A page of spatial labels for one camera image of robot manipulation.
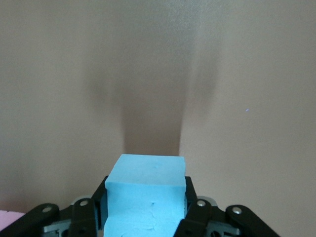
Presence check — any pink foam cube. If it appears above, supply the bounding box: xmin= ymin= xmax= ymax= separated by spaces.
xmin=0 ymin=209 xmax=26 ymax=228

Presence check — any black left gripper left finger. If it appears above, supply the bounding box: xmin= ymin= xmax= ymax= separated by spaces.
xmin=9 ymin=175 xmax=110 ymax=237

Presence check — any blue foam cube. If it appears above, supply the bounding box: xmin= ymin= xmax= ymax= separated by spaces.
xmin=103 ymin=154 xmax=186 ymax=237

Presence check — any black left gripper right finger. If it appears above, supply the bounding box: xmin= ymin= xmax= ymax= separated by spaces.
xmin=172 ymin=176 xmax=281 ymax=237

